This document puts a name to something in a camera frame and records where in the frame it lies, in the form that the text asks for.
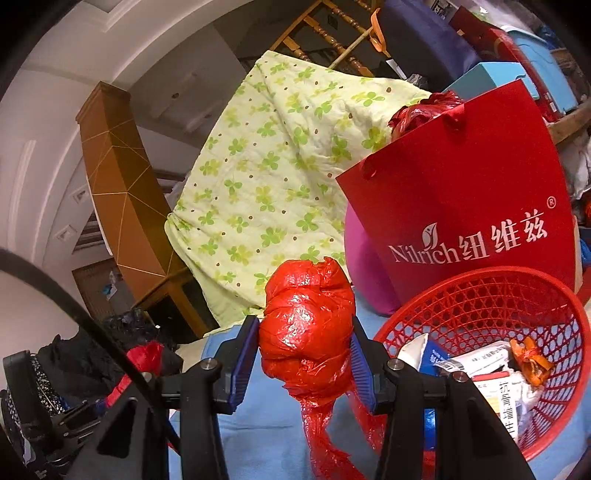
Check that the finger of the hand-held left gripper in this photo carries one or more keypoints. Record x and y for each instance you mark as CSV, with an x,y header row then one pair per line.
x,y
76,422

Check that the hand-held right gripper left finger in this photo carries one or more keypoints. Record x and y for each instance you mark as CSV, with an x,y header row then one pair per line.
x,y
244,364

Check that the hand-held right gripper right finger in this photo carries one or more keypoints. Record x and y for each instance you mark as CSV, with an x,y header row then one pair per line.
x,y
364,374

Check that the knotted red plastic bag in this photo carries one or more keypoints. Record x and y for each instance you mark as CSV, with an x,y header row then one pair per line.
x,y
304,332

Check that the blue and white carton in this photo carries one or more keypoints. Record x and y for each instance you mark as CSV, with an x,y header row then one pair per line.
x,y
436,359

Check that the red plastic mesh basket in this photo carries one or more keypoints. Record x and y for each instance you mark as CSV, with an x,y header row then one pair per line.
x,y
461,295

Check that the orange foil wrapper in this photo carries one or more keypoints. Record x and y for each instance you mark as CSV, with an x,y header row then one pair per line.
x,y
531,364

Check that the black fuzzy cloth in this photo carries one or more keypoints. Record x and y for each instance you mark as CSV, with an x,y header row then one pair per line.
x,y
83,355

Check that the blue towel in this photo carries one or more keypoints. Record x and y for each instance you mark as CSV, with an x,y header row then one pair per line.
x,y
268,438

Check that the magenta pillow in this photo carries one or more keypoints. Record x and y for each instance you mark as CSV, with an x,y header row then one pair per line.
x,y
364,277

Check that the brown wooden door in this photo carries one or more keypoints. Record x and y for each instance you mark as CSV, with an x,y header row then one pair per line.
x,y
92,286

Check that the green clover print quilt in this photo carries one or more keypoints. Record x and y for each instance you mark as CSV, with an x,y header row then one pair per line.
x,y
258,184

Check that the red paper shopping bag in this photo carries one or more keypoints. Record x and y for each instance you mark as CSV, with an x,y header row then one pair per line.
x,y
461,184

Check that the brown wooden cabinet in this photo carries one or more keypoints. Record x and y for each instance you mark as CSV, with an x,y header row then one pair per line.
x,y
120,184

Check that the red plastic bag in shopping bag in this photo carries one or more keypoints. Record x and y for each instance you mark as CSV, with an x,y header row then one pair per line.
x,y
415,115

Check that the teal cardboard box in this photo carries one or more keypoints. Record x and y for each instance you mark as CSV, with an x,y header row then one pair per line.
x,y
480,76

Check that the dark blue cloth bag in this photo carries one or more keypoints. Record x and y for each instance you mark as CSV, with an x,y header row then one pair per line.
x,y
425,37

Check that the wooden spindle chair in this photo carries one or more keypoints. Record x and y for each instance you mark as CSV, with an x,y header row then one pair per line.
x,y
332,32

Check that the red gift box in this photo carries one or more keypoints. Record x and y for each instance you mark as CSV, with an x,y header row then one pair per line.
x,y
489,41

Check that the light blue plastic bin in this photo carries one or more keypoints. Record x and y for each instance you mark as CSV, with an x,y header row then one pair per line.
x,y
540,60

